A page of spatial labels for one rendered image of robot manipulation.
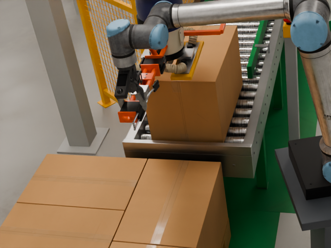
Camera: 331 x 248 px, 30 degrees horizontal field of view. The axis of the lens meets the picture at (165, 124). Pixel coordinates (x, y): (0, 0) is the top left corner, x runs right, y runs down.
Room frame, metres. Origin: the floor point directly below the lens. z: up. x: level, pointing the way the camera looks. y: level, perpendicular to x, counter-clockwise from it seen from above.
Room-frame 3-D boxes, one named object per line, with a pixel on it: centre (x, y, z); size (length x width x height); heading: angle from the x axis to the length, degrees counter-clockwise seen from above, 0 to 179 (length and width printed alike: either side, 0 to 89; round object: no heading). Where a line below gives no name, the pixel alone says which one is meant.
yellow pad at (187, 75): (2.58, -0.16, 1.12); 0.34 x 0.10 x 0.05; 161
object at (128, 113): (2.05, 0.13, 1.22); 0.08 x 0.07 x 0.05; 161
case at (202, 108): (2.95, -0.21, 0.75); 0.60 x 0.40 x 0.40; 158
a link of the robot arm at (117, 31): (2.07, 0.10, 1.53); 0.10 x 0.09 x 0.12; 67
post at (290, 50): (2.96, -0.76, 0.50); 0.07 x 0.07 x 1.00; 69
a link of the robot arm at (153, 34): (2.04, 0.00, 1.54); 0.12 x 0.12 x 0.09; 67
